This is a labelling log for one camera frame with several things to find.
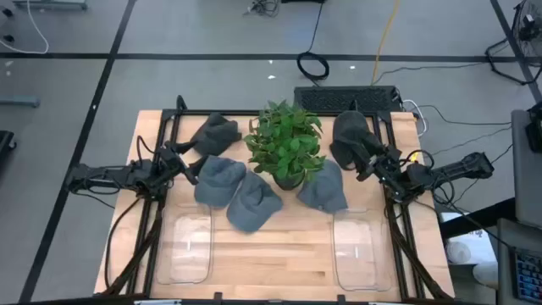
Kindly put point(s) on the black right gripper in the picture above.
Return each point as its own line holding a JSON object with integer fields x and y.
{"x": 387, "y": 167}

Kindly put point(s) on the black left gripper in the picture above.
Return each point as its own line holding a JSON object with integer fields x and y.
{"x": 169, "y": 163}

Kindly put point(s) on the charcoal baseball cap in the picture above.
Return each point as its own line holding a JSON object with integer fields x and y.
{"x": 216, "y": 135}
{"x": 349, "y": 135}

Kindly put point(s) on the blue-grey baseball cap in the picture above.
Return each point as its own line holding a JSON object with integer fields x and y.
{"x": 254, "y": 205}
{"x": 220, "y": 182}
{"x": 324, "y": 188}

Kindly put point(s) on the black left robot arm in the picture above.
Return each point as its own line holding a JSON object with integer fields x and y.
{"x": 106, "y": 175}

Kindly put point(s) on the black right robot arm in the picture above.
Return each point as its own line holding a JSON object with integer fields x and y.
{"x": 457, "y": 167}

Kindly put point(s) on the black keyboard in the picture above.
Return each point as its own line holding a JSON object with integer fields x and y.
{"x": 339, "y": 99}

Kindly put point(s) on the green potted plant black pot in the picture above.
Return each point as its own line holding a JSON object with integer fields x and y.
{"x": 283, "y": 144}

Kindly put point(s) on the clear plastic bin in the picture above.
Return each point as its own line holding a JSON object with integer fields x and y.
{"x": 362, "y": 254}
{"x": 184, "y": 245}

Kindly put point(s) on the black floor beam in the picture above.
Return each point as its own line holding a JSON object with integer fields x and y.
{"x": 478, "y": 218}

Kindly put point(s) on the white paper roll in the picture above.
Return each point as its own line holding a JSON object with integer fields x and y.
{"x": 457, "y": 253}

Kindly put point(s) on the grey desk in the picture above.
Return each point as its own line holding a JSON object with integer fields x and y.
{"x": 527, "y": 190}

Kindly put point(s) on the white round object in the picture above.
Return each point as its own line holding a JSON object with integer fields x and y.
{"x": 486, "y": 274}

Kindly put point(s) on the black device on desk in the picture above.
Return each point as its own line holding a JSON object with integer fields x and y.
{"x": 535, "y": 131}

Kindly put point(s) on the grey floor bar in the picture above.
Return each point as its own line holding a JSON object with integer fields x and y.
{"x": 19, "y": 101}

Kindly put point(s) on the backlit blue keyboard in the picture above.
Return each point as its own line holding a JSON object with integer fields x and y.
{"x": 529, "y": 277}

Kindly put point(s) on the black floor fan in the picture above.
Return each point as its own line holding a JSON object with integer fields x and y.
{"x": 529, "y": 29}

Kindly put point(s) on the grey stand base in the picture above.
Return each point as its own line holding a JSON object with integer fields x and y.
{"x": 51, "y": 4}

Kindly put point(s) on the black metal table frame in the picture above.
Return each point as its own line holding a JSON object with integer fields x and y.
{"x": 148, "y": 275}

